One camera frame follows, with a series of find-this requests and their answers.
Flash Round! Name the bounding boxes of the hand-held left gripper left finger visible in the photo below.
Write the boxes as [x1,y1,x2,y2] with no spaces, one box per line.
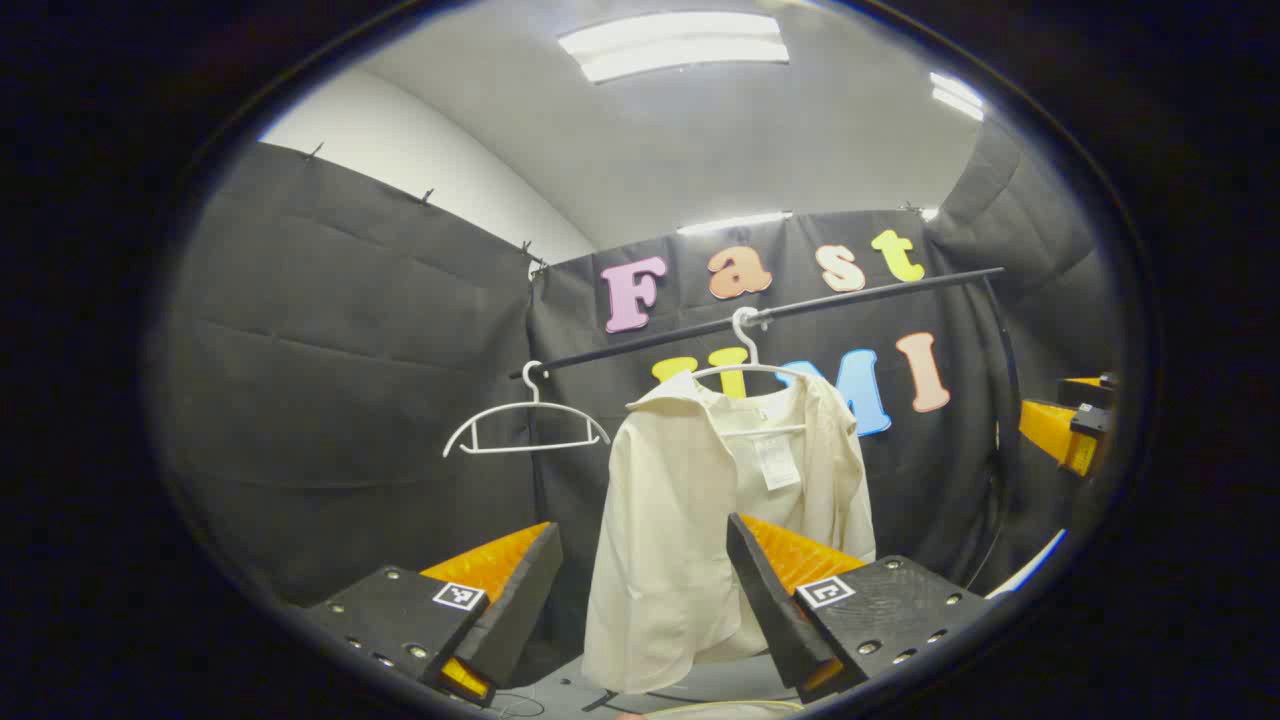
[300,520,565,709]

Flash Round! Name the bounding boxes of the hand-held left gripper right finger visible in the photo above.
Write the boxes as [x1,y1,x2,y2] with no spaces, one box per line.
[726,512,993,702]

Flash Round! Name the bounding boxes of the cream shirt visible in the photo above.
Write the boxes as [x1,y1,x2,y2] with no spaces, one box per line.
[582,372,878,696]

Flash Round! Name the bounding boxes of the white hanger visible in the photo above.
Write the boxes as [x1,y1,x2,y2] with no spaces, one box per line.
[625,306,813,439]
[443,360,612,459]

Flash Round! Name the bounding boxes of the black clothes rack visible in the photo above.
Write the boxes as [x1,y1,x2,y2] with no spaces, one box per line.
[508,266,1023,601]

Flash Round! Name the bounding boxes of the black backdrop cloth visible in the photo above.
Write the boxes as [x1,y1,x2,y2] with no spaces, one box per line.
[165,120,1121,661]

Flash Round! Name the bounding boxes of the small ceiling light panel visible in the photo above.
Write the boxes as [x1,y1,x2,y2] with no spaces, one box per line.
[928,72,986,122]

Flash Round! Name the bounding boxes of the narrow ceiling light strip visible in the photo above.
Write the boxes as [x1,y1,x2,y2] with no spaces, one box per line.
[677,210,794,237]

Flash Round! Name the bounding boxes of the large ceiling light panel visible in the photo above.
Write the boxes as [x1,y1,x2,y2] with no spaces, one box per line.
[557,12,791,84]

